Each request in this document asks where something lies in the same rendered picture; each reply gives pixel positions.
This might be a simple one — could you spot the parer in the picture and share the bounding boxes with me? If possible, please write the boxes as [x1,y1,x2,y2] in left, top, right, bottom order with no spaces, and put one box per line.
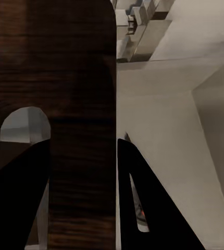
[126,134,145,217]

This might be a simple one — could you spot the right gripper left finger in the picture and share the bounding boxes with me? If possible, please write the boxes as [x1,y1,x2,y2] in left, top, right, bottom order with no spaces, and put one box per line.
[0,139,51,250]

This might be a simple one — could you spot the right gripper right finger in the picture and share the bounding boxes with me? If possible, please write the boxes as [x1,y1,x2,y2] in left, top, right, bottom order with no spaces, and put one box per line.
[117,139,205,250]

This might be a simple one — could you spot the cutting board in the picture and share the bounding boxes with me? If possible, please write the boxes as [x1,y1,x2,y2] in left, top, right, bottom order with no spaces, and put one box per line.
[0,0,117,250]

